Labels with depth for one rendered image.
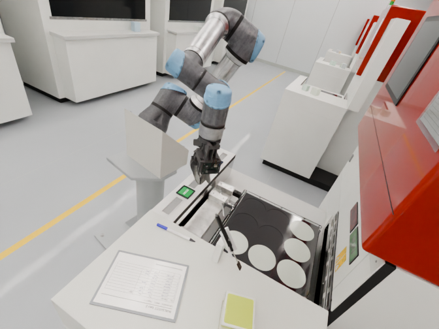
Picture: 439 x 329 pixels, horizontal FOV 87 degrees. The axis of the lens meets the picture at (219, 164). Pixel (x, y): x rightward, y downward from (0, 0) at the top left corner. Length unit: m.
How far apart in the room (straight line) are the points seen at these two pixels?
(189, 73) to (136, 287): 0.60
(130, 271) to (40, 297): 1.20
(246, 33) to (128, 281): 0.94
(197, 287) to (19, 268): 1.50
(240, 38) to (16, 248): 1.91
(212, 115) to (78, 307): 0.57
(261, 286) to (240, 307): 0.14
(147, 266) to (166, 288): 0.08
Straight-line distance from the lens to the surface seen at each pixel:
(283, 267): 0.90
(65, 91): 3.90
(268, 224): 1.00
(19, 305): 1.91
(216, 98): 0.64
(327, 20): 8.59
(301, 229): 1.05
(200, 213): 0.98
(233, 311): 0.64
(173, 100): 1.16
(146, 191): 1.36
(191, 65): 0.74
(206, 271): 0.74
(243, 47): 1.05
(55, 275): 1.93
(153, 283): 0.71
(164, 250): 0.76
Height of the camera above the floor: 1.61
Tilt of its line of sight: 36 degrees down
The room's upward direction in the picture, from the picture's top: 13 degrees clockwise
